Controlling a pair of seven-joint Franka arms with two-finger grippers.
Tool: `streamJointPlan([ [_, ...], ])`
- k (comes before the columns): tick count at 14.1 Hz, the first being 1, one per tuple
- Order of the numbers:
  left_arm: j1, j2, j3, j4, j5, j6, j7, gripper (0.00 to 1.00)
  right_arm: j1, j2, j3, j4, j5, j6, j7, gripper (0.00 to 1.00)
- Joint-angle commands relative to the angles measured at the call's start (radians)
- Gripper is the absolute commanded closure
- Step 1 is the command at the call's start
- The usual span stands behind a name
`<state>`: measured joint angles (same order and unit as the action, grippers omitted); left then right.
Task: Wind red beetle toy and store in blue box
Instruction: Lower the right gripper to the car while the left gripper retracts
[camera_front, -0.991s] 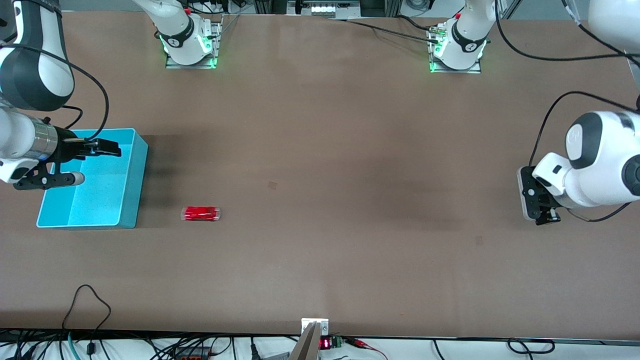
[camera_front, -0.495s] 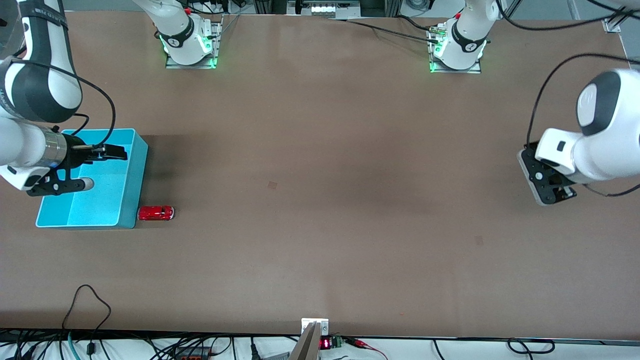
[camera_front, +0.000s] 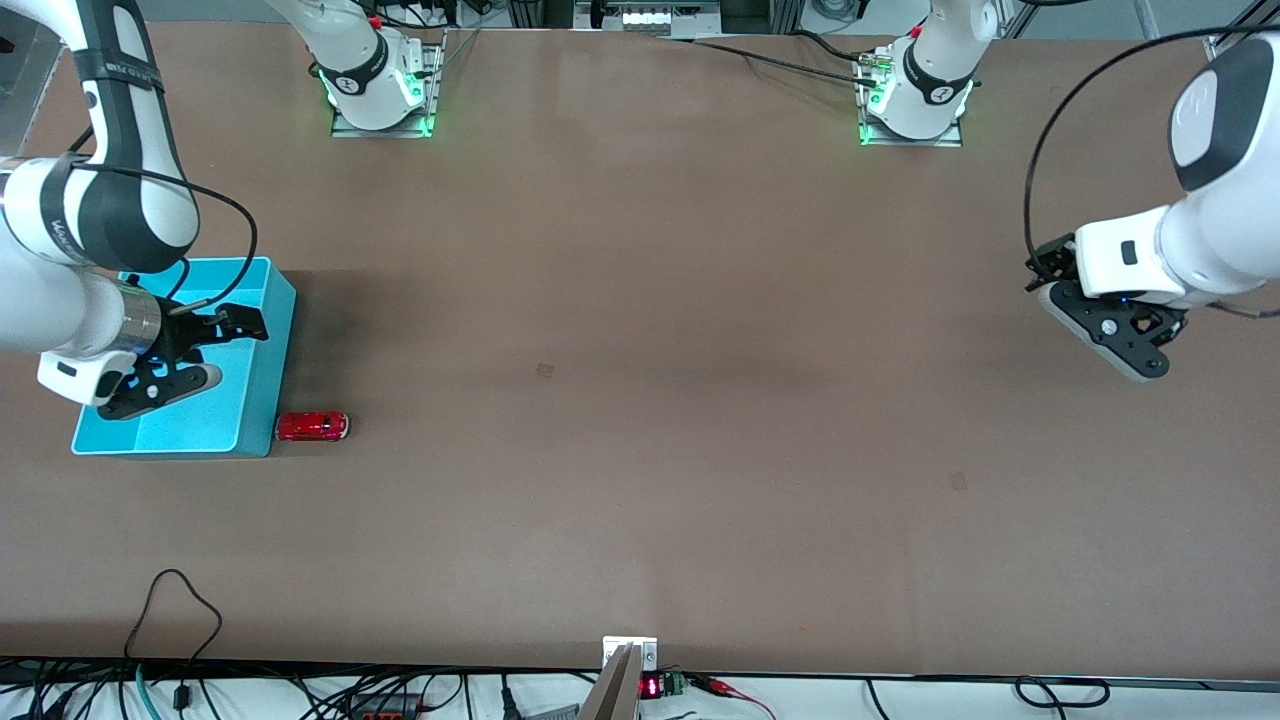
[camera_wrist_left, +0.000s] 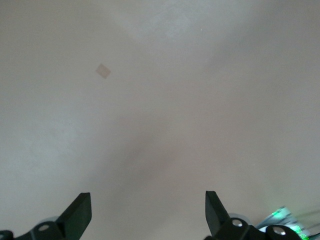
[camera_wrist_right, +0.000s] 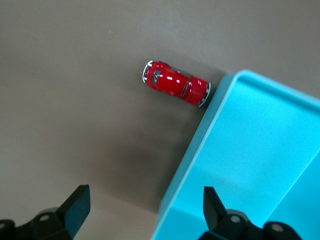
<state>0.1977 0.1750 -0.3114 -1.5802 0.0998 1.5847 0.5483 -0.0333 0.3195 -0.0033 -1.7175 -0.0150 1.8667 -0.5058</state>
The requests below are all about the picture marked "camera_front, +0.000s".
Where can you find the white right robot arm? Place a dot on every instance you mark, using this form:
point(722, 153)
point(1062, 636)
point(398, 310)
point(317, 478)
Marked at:
point(50, 300)

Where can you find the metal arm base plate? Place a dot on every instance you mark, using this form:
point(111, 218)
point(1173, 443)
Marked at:
point(950, 140)
point(437, 80)

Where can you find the black equipment with lit panel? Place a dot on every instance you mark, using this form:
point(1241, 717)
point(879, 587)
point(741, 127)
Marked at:
point(650, 15)

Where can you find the red beetle toy car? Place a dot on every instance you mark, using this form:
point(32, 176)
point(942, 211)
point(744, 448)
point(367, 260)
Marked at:
point(312, 426)

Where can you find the blue plastic box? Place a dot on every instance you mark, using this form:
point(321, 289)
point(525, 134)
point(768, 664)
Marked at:
point(230, 400)

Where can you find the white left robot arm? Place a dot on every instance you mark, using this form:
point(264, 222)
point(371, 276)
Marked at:
point(1220, 230)

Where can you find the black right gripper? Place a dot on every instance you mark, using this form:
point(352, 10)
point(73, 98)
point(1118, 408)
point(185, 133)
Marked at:
point(186, 337)

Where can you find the red LED display module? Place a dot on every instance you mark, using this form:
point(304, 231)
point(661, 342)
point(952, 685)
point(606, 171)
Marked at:
point(660, 686)

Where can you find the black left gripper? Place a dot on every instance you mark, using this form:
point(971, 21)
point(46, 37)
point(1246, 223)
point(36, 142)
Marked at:
point(1051, 257)

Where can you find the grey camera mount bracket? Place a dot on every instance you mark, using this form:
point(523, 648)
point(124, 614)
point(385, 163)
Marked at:
point(620, 690)

